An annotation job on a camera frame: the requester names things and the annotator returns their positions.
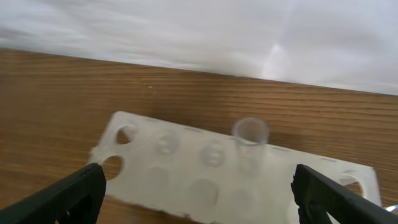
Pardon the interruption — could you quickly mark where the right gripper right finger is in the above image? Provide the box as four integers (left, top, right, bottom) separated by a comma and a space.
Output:
290, 164, 398, 224

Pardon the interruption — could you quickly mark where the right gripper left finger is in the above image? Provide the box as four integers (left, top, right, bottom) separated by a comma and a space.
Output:
0, 162, 108, 224

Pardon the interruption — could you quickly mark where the clear test tube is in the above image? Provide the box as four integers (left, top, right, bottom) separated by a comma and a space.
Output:
231, 117, 270, 175

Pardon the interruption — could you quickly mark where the white test tube rack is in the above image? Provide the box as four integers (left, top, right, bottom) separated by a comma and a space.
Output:
88, 110, 382, 224

